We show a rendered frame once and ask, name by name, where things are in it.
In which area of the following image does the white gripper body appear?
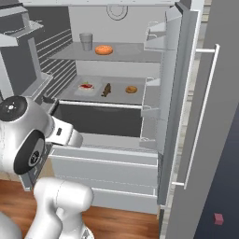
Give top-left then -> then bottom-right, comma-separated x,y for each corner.
66,125 -> 85,149

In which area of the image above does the dark fridge drawer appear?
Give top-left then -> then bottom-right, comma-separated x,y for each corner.
50,99 -> 145,139

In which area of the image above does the white fridge drawer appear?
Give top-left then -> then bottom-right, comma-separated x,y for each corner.
49,144 -> 160,216

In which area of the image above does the grey fridge shelf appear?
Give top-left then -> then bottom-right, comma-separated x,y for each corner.
47,41 -> 163,64
57,74 -> 148,106

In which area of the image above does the grey door bin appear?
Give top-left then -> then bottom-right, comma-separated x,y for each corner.
140,77 -> 163,110
143,21 -> 168,52
137,105 -> 161,150

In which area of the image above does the grey fridge door with shelves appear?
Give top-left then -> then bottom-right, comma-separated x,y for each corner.
0,0 -> 77,192

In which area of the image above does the grey fridge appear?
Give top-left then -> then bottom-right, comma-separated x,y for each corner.
18,0 -> 206,217

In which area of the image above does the white tray with red food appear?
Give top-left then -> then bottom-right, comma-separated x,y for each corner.
76,80 -> 95,92

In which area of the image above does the brown food piece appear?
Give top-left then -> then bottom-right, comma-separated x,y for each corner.
100,82 -> 114,98

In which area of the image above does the small brown doughnut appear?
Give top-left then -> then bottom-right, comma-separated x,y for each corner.
124,85 -> 139,95

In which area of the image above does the orange bagel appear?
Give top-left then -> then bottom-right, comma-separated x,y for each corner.
94,44 -> 115,57

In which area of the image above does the grey cup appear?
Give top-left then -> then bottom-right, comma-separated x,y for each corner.
78,33 -> 94,52

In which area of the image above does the dark blue-grey cabinet panel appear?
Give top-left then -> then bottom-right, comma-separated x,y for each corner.
192,102 -> 239,239

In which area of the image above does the pink cube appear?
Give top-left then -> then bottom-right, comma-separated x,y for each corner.
213,212 -> 225,226

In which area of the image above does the white fridge door handle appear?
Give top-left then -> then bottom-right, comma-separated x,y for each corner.
171,43 -> 221,190

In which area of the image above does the grey fridge door with handle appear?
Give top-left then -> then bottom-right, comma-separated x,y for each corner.
138,0 -> 239,239

